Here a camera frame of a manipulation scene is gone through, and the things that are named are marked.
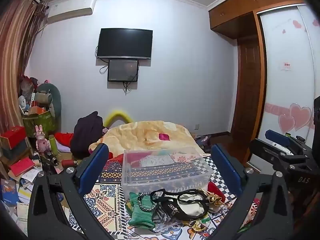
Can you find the dark purple clothing pile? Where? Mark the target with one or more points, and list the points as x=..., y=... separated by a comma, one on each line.
x=85, y=135

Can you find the white cloth black trim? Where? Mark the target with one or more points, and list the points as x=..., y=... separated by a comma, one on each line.
x=191, y=206

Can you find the yellow fleece blanket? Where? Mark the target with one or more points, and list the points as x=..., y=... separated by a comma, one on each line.
x=140, y=135

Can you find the grey backpack on floor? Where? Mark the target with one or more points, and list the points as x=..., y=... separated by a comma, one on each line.
x=203, y=141

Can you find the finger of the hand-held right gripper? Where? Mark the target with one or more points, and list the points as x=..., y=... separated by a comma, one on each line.
x=262, y=152
x=276, y=135

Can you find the small black wall monitor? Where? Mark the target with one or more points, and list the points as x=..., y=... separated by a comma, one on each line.
x=122, y=70

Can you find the grey plush toy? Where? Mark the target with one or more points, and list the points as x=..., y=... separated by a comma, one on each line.
x=56, y=100

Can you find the yellow foam tube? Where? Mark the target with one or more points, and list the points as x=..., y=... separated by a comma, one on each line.
x=117, y=113

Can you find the gold scrunchie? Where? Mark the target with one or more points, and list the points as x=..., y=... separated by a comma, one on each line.
x=215, y=200

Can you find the dark teal box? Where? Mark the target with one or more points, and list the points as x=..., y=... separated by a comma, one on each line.
x=15, y=150

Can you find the red white sticker note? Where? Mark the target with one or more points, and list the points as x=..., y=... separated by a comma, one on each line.
x=285, y=66

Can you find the green bottle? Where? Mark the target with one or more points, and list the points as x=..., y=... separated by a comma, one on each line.
x=53, y=145

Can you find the small white fan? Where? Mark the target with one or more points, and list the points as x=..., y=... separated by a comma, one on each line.
x=22, y=102

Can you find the red cylinder flask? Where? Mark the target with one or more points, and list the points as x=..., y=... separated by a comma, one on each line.
x=67, y=163

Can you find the pink bunny toy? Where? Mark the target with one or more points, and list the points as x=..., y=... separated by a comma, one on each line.
x=41, y=141

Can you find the wooden overhead cabinet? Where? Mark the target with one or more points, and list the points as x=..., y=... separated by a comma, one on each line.
x=237, y=10

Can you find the white air conditioner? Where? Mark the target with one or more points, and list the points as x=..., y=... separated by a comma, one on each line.
x=72, y=10

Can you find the black lens barrel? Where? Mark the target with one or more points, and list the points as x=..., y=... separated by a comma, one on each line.
x=52, y=158

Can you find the patchwork patterned bed sheet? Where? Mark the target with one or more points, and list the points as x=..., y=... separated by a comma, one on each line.
x=105, y=205

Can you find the red gift box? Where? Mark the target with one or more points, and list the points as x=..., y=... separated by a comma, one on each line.
x=12, y=136

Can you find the striped brown curtain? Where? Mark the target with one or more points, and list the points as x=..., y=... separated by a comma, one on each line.
x=15, y=55

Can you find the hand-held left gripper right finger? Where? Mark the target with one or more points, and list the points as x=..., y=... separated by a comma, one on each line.
x=227, y=170

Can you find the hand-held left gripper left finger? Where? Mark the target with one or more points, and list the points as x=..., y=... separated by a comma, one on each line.
x=92, y=170

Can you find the brown wooden door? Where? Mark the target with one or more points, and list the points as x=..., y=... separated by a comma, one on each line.
x=247, y=92

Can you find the red cloth pouch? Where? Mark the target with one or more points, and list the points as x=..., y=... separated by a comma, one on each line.
x=214, y=188

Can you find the clear plastic box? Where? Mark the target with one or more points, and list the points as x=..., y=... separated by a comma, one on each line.
x=162, y=180

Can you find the clear plastic bag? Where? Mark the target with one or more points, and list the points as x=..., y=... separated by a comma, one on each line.
x=166, y=228

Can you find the blue booklet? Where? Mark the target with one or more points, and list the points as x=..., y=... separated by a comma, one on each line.
x=8, y=191

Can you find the black elastic headband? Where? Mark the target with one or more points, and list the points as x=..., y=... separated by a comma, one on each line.
x=170, y=194

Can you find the green storage box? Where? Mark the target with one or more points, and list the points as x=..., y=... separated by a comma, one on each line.
x=42, y=125

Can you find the crumpled plastic bag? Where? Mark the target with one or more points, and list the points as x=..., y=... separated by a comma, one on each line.
x=27, y=86

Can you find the black wall television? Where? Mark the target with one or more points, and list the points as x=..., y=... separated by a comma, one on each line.
x=125, y=43

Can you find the red book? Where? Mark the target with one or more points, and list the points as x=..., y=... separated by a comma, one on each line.
x=21, y=167

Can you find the white wall socket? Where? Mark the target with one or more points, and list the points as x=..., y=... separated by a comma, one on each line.
x=197, y=126

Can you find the red cloth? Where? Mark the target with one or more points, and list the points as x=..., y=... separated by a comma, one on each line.
x=63, y=138

